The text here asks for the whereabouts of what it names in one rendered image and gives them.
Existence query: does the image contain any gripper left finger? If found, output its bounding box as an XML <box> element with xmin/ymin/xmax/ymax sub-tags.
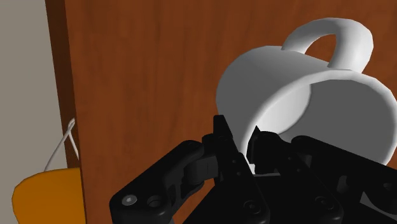
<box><xmin>109</xmin><ymin>115</ymin><xmax>270</xmax><ymax>224</ymax></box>

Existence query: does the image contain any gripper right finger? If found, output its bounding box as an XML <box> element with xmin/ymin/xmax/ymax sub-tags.
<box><xmin>246</xmin><ymin>125</ymin><xmax>397</xmax><ymax>224</ymax></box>

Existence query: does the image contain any white mug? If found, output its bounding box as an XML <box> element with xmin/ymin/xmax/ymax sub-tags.
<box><xmin>216</xmin><ymin>17</ymin><xmax>397</xmax><ymax>175</ymax></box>

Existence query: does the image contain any brown wooden table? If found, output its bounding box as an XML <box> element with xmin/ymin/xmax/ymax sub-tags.
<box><xmin>45</xmin><ymin>0</ymin><xmax>397</xmax><ymax>224</ymax></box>

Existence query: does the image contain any orange bag with white handle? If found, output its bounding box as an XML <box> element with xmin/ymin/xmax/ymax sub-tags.
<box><xmin>11</xmin><ymin>118</ymin><xmax>87</xmax><ymax>224</ymax></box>

